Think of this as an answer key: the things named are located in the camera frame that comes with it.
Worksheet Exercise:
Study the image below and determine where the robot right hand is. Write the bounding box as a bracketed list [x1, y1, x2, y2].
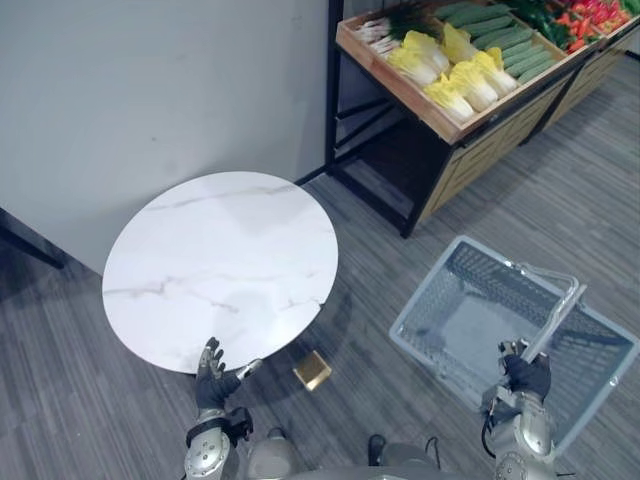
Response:
[497, 338, 552, 399]

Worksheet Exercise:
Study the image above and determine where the red chili pepper pile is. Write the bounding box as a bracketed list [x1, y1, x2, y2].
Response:
[553, 0, 635, 54]

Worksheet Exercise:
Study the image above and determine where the green cucumber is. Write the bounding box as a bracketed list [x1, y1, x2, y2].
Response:
[517, 62, 557, 85]
[468, 17, 517, 39]
[505, 53, 554, 77]
[498, 39, 545, 62]
[433, 1, 512, 22]
[444, 13, 515, 30]
[502, 47, 550, 71]
[472, 27, 535, 51]

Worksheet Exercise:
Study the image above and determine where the silver robot body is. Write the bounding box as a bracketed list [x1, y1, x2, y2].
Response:
[247, 427, 501, 480]

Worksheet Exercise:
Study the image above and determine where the black metal display stand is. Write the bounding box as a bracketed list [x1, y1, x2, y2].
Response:
[324, 29, 640, 239]

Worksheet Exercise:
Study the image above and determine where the green onion bunch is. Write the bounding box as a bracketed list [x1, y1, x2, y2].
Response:
[354, 3, 445, 57]

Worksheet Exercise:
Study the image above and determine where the black wall base bar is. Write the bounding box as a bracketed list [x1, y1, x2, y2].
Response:
[0, 206, 67, 271]

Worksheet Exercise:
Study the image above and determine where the wooden crate with peppers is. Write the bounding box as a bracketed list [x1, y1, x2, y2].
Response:
[529, 0, 640, 57]

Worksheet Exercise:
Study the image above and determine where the yellow napa cabbage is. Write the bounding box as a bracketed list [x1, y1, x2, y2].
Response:
[472, 47, 519, 97]
[423, 73, 475, 122]
[448, 60, 500, 113]
[441, 22, 480, 65]
[387, 30, 451, 86]

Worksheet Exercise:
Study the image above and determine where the gold table base foot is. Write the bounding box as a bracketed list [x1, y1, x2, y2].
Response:
[292, 349, 333, 392]

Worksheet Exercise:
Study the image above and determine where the wooden slatted stand panel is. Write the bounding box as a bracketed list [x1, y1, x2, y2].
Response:
[542, 34, 640, 135]
[417, 74, 576, 227]

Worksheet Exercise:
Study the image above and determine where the round white marble table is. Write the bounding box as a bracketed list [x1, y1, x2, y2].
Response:
[102, 171, 340, 375]

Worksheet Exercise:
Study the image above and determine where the grey plastic shopping basket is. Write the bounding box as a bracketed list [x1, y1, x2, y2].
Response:
[388, 235, 640, 459]

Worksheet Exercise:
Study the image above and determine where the large wooden vegetable crate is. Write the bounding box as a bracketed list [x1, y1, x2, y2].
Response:
[335, 0, 601, 144]

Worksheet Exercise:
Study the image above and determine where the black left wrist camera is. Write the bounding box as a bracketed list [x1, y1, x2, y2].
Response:
[225, 406, 255, 445]

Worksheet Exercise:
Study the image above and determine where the green pepper pile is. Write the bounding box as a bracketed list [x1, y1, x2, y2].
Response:
[502, 0, 569, 50]

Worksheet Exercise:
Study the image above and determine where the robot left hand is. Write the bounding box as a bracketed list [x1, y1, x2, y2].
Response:
[194, 337, 264, 412]

